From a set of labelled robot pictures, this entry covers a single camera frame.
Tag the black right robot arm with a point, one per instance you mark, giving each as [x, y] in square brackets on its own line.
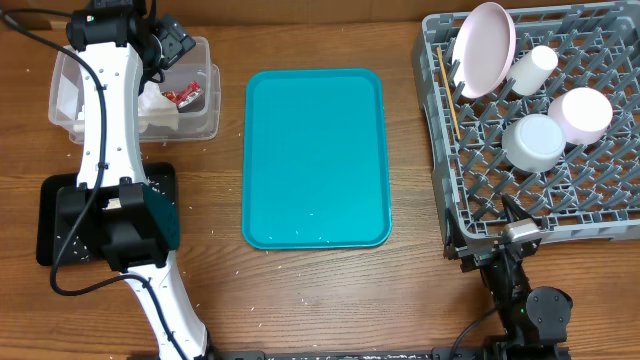
[534, 320]

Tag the clear plastic bin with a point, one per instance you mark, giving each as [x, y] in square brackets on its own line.
[197, 121]

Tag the small white bowl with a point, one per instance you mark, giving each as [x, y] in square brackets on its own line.
[583, 114]

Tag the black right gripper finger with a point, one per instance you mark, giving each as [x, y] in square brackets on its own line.
[512, 210]
[453, 238]

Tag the large white plate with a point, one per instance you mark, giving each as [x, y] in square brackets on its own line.
[484, 48]

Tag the grey saucer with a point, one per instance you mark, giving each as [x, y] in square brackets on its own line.
[534, 143]

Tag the white cup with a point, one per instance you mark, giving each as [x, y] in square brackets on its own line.
[531, 71]

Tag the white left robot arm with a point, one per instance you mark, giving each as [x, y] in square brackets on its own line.
[112, 209]

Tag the wooden chopstick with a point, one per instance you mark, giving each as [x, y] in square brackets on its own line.
[448, 93]

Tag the grey dishwasher rack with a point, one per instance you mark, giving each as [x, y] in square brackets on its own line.
[593, 191]

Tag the black tray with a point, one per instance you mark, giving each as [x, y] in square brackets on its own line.
[162, 179]

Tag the teal serving tray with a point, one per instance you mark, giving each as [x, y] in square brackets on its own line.
[315, 162]

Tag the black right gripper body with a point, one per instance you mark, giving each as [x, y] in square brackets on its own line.
[480, 253]

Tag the red snack wrapper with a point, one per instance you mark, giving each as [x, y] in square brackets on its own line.
[185, 97]

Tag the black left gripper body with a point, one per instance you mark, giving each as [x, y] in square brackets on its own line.
[169, 43]

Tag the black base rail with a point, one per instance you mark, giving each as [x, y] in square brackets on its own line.
[438, 353]

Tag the white napkin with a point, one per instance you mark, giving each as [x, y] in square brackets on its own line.
[156, 109]
[79, 125]

